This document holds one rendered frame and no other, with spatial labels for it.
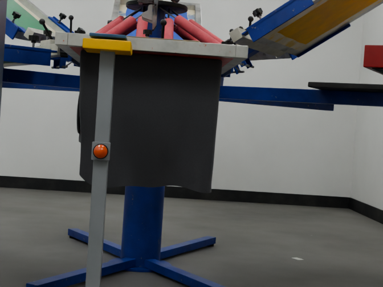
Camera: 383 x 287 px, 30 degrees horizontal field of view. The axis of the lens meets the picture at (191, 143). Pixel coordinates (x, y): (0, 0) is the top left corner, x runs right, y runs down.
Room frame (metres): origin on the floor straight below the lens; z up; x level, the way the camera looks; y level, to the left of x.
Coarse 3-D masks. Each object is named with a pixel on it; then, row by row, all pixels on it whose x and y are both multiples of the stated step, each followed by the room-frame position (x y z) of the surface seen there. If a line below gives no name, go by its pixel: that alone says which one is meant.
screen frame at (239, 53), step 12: (60, 36) 2.15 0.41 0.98; (72, 36) 2.15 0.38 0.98; (84, 36) 2.16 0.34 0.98; (132, 48) 2.16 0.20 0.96; (144, 48) 2.17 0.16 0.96; (156, 48) 2.17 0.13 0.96; (168, 48) 2.17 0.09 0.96; (180, 48) 2.17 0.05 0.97; (192, 48) 2.17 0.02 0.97; (204, 48) 2.18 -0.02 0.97; (216, 48) 2.18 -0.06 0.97; (228, 48) 2.18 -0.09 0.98; (240, 48) 2.18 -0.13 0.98; (240, 60) 2.28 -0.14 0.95
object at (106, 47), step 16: (96, 48) 1.92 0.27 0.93; (112, 48) 1.92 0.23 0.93; (128, 48) 1.93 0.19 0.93; (112, 64) 1.97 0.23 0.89; (112, 80) 1.97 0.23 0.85; (112, 96) 2.00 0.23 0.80; (96, 112) 1.97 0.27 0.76; (96, 128) 1.97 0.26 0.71; (96, 144) 1.96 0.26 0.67; (96, 160) 1.97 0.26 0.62; (96, 176) 1.97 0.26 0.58; (96, 192) 1.97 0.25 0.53; (96, 208) 1.97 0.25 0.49; (96, 224) 1.97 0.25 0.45; (96, 240) 1.97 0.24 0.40; (96, 256) 1.97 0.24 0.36; (96, 272) 1.97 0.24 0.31
